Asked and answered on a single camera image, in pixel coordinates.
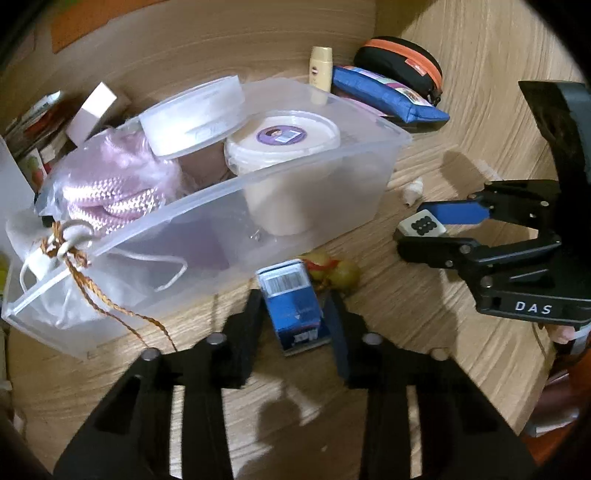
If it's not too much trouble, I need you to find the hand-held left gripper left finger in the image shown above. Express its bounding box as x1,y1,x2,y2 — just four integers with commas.
53,290,265,480

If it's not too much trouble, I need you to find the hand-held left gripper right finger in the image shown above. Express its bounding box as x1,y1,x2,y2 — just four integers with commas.
329,294,537,480

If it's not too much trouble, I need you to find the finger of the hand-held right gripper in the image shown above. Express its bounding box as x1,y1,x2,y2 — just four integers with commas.
417,179,563,232
397,232,563,281

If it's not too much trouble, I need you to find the white mahjong tile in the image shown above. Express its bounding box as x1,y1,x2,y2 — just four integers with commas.
399,209,448,238

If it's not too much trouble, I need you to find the small blue box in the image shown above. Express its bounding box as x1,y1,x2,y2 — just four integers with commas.
255,259,332,357

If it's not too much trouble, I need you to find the clear plastic storage bin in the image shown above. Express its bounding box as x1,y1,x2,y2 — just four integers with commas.
1,79,413,358

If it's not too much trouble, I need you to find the white cloth drawstring pouch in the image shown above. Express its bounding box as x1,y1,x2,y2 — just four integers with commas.
9,208,190,330

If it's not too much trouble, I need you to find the person's right hand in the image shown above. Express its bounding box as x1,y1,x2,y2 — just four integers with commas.
551,323,577,345

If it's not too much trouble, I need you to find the small white shell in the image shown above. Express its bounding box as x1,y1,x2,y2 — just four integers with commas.
402,179,424,206

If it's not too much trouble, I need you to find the olive green toy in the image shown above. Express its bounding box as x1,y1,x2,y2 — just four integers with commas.
298,251,361,291

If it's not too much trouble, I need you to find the blue pencil pouch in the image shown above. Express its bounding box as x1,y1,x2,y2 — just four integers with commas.
332,65,450,125

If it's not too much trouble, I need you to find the black orange zip case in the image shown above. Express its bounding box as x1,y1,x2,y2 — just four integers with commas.
355,37,443,108

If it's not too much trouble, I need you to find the white lidded tub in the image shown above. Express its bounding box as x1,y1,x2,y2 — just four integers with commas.
224,110,341,236

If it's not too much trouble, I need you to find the small yellow bottle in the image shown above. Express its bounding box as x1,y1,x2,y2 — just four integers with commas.
308,46,334,106

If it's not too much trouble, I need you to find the clear round container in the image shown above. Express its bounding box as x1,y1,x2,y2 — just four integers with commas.
139,76,245,160

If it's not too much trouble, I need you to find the small white box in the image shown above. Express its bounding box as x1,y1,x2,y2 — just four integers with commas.
66,82,118,144

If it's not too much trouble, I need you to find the stack of colourful packets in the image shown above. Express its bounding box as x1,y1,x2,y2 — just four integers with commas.
2,90,77,181

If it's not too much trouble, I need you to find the orange sticky note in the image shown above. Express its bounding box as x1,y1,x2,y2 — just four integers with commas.
50,0,153,54

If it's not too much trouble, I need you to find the brown braided cord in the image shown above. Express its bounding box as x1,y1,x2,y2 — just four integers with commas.
41,222,178,352

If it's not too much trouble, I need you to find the pink woven rope bundle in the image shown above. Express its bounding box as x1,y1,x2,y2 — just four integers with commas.
37,129,183,236

